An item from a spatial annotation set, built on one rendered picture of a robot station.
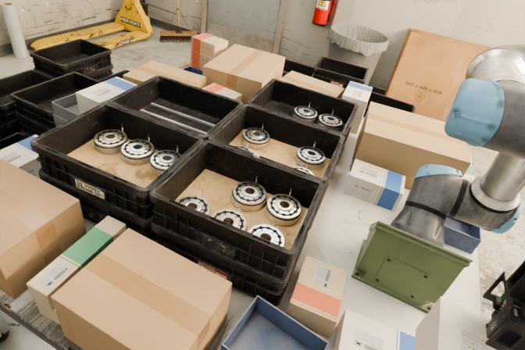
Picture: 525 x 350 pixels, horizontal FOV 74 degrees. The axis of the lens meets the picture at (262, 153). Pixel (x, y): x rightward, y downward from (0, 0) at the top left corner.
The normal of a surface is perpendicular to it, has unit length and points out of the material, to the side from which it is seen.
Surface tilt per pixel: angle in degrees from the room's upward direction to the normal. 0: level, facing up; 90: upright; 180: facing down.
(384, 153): 90
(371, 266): 90
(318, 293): 0
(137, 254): 0
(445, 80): 79
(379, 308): 0
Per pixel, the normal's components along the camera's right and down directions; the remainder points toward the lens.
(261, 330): 0.15, -0.80
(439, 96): -0.37, 0.26
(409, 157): -0.33, 0.51
